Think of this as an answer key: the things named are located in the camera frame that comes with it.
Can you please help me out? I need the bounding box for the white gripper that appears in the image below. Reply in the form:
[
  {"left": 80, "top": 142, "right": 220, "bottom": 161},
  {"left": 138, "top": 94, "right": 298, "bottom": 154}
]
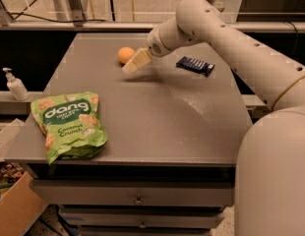
[{"left": 122, "top": 28, "right": 166, "bottom": 74}]

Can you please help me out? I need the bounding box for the orange fruit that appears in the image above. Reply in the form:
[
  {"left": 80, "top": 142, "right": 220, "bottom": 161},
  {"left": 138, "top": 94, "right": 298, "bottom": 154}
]
[{"left": 118, "top": 47, "right": 135, "bottom": 64}]

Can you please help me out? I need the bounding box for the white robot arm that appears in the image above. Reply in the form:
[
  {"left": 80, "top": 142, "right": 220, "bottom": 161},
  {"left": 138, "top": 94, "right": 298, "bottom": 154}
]
[{"left": 123, "top": 0, "right": 305, "bottom": 236}]

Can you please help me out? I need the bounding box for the green rice chip bag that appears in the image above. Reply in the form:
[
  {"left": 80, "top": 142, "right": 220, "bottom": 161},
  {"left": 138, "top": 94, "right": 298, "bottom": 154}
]
[{"left": 30, "top": 92, "right": 108, "bottom": 164}]

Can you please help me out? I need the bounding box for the dark blue snack bar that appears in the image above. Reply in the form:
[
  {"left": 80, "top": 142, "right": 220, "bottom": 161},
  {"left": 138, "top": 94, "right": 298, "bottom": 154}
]
[{"left": 176, "top": 56, "right": 214, "bottom": 77}]

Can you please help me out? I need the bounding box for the grey drawer cabinet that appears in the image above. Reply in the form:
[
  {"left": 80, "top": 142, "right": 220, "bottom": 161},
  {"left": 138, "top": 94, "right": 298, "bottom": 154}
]
[{"left": 7, "top": 33, "right": 251, "bottom": 236}]

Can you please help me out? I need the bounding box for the white pump dispenser bottle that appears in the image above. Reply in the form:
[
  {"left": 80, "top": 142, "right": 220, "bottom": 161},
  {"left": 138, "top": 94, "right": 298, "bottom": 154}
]
[{"left": 2, "top": 68, "right": 30, "bottom": 101}]

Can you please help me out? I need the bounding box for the metal drawer knob upper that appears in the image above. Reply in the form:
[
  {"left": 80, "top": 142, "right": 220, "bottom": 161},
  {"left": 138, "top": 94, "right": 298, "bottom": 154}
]
[{"left": 134, "top": 196, "right": 144, "bottom": 206}]

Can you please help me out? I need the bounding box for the metal drawer knob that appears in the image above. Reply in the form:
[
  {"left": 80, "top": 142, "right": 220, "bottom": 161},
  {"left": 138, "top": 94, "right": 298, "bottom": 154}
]
[
  {"left": 139, "top": 221, "right": 147, "bottom": 229},
  {"left": 134, "top": 196, "right": 144, "bottom": 206}
]

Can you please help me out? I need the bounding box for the metal drawer knob lower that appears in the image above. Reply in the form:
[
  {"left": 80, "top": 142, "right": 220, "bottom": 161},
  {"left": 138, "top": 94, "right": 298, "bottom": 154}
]
[{"left": 139, "top": 221, "right": 147, "bottom": 229}]

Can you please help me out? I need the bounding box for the brown cardboard box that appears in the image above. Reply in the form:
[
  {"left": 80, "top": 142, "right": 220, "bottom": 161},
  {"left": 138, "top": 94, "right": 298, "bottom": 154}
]
[{"left": 0, "top": 118, "right": 48, "bottom": 236}]

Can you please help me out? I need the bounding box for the black cable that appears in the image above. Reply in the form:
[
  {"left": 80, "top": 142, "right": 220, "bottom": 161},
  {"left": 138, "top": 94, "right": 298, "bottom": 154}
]
[{"left": 8, "top": 12, "right": 107, "bottom": 24}]

